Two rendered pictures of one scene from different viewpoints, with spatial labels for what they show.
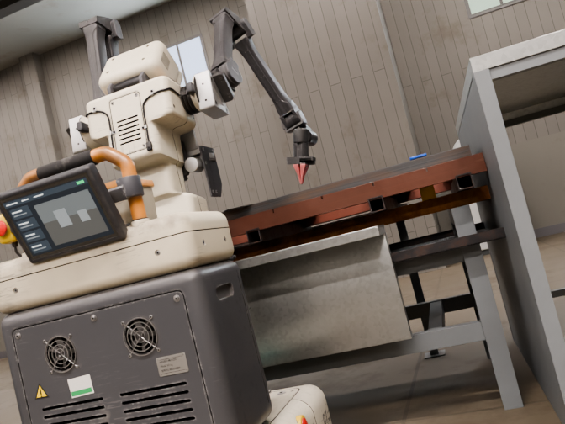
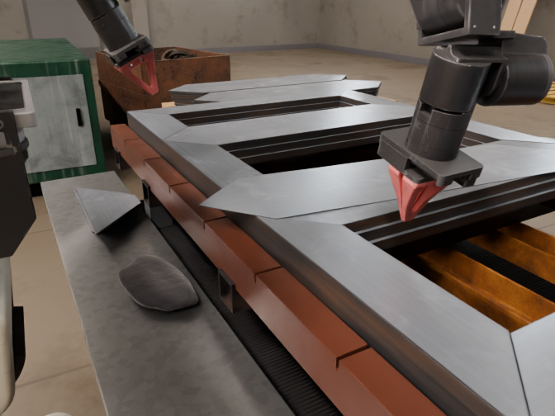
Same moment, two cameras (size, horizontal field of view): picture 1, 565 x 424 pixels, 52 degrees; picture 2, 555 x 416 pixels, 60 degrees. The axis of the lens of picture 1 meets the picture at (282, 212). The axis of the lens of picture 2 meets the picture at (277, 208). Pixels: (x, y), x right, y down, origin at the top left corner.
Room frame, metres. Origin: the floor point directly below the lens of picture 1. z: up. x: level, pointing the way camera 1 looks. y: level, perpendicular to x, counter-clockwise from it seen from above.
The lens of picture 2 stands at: (1.67, -0.37, 1.15)
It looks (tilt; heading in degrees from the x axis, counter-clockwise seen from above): 24 degrees down; 46
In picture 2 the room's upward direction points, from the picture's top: straight up
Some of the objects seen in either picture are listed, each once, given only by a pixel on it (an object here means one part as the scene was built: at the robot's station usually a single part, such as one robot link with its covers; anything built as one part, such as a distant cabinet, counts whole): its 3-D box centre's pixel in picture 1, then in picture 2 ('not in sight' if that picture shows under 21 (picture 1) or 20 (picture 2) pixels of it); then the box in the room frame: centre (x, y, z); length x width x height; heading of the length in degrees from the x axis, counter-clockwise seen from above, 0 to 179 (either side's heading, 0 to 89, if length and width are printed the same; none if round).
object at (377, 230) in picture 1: (198, 274); (135, 290); (1.99, 0.34, 0.67); 1.30 x 0.20 x 0.03; 75
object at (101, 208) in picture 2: not in sight; (109, 203); (2.11, 0.67, 0.70); 0.39 x 0.12 x 0.04; 75
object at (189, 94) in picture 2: not in sight; (281, 93); (2.94, 0.94, 0.82); 0.80 x 0.40 x 0.06; 165
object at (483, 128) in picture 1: (504, 242); not in sight; (2.13, -0.76, 0.51); 1.30 x 0.04 x 1.01; 165
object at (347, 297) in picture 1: (219, 324); not in sight; (2.07, 0.32, 0.48); 1.30 x 0.04 x 0.35; 75
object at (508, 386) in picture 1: (486, 304); not in sight; (1.94, -0.58, 0.34); 0.06 x 0.06 x 0.68; 75
